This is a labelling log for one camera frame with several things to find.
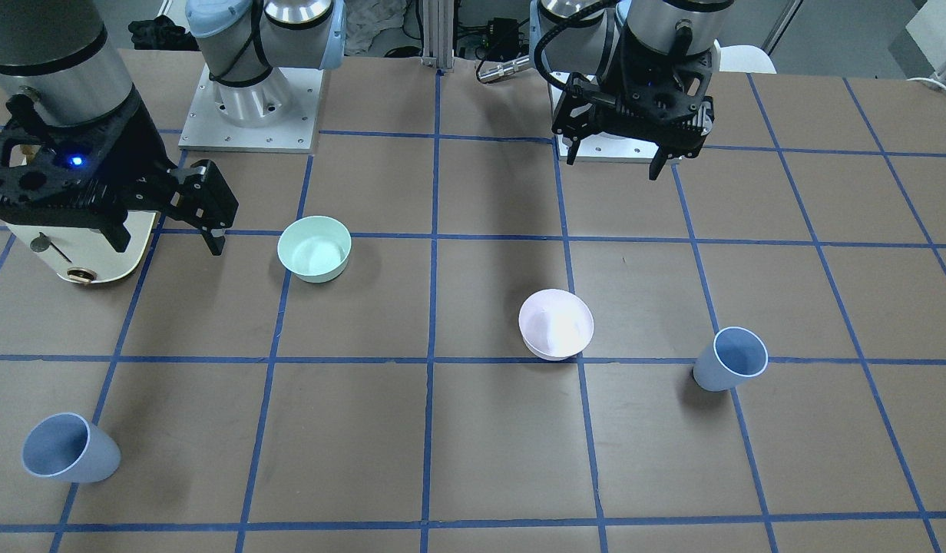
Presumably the blue cup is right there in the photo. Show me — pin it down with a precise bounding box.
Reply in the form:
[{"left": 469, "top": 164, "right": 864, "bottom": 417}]
[
  {"left": 20, "top": 412, "right": 121, "bottom": 484},
  {"left": 692, "top": 326, "right": 770, "bottom": 392}
]

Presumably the pink bowl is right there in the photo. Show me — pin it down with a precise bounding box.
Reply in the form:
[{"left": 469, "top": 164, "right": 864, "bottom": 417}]
[{"left": 518, "top": 288, "right": 595, "bottom": 362}]

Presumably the aluminium frame post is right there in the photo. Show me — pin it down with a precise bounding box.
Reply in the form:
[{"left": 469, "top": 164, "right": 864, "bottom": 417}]
[{"left": 420, "top": 0, "right": 456, "bottom": 74}]

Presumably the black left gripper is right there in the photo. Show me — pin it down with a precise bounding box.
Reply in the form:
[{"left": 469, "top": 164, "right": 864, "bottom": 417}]
[{"left": 551, "top": 31, "right": 716, "bottom": 181}]

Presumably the mint green bowl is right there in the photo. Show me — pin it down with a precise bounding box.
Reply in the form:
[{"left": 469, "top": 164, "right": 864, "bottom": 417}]
[{"left": 276, "top": 216, "right": 352, "bottom": 283}]

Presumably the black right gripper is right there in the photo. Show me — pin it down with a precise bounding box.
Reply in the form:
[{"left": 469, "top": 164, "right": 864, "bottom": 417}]
[{"left": 0, "top": 90, "right": 239, "bottom": 256}]

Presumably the cream white toaster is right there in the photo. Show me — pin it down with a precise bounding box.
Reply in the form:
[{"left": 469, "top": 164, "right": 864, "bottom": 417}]
[{"left": 3, "top": 142, "right": 160, "bottom": 287}]

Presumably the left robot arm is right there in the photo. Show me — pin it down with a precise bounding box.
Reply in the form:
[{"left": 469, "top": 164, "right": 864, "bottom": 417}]
[{"left": 529, "top": 1, "right": 733, "bottom": 180}]

